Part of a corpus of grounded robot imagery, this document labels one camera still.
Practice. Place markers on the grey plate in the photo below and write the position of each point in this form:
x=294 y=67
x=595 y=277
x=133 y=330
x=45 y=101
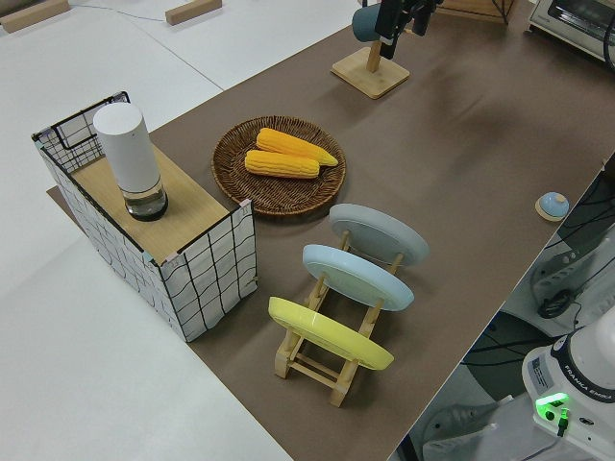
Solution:
x=379 y=230

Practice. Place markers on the bamboo mug tree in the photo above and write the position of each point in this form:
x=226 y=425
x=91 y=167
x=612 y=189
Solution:
x=372 y=72

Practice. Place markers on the wooden block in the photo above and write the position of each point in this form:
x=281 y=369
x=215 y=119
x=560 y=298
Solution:
x=192 y=10
x=33 y=13

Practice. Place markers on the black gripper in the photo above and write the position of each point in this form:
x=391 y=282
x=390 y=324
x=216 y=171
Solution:
x=423 y=4

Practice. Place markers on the light blue plate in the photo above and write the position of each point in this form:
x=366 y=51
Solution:
x=355 y=274

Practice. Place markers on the white cylindrical bottle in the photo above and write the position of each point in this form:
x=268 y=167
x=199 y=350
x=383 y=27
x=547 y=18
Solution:
x=127 y=153

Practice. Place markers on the yellow plate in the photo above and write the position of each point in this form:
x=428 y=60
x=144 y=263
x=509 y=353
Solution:
x=327 y=336

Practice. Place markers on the dark teal mug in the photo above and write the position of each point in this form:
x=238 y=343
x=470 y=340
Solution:
x=365 y=24

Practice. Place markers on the white toaster oven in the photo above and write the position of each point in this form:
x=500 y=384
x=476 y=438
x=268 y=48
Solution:
x=572 y=24

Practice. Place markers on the wooden plate rack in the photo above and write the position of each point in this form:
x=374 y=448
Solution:
x=314 y=370

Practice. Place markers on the yellow corn cob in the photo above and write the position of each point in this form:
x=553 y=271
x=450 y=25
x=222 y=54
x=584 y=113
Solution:
x=288 y=143
x=281 y=164

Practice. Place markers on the brown wicker basket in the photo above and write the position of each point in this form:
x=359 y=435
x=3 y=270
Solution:
x=288 y=197

